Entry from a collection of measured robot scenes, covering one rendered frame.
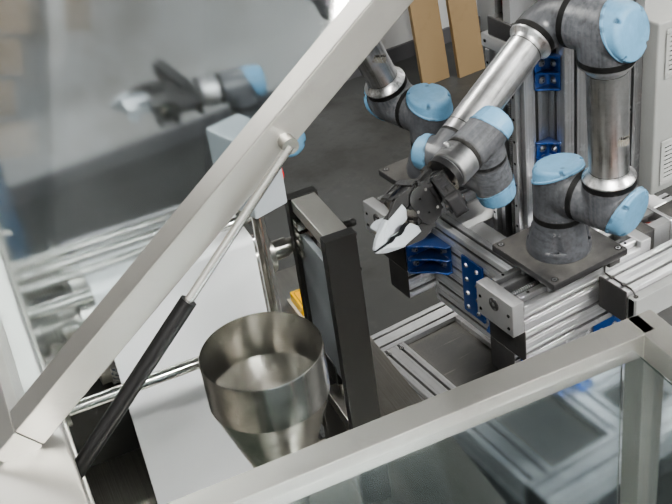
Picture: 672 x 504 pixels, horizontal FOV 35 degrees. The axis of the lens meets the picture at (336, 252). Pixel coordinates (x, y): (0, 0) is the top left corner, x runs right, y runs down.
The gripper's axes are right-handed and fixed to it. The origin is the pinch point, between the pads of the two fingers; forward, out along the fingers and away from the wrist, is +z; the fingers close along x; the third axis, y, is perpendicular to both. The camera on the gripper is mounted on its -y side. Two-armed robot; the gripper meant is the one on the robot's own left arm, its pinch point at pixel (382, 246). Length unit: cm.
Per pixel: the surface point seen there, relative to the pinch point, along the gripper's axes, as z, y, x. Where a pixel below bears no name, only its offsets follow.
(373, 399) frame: 21.7, -10.6, -12.4
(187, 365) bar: 44, -27, 20
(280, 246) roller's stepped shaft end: 15.3, -2.4, 13.9
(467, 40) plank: -225, 266, -80
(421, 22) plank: -210, 269, -58
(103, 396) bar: 54, -24, 25
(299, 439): 45, -49, 14
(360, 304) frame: 16.6, -17.7, 4.2
